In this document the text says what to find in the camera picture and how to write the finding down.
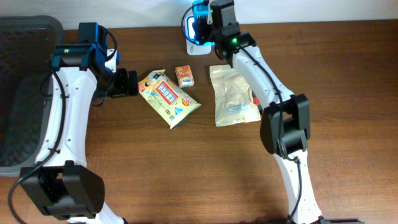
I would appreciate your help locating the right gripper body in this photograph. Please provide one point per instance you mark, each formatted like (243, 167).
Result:
(217, 36)

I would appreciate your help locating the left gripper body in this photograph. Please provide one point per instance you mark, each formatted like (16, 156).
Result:
(120, 86)

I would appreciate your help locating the teal mouthwash bottle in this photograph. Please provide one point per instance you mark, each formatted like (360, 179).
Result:
(200, 18)

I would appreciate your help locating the orange tissue pack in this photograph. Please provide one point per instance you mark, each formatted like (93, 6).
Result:
(184, 76)

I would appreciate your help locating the yellow wet wipes pack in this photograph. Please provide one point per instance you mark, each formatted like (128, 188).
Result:
(167, 98)

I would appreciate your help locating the kraft paper pouch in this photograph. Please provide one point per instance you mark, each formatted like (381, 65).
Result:
(233, 97)

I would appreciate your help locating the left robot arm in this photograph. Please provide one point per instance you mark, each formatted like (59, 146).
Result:
(59, 183)

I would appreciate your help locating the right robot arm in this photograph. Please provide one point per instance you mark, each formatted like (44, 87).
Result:
(285, 125)

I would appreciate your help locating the grey plastic mesh basket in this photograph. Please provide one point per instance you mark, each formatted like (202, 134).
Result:
(26, 45)

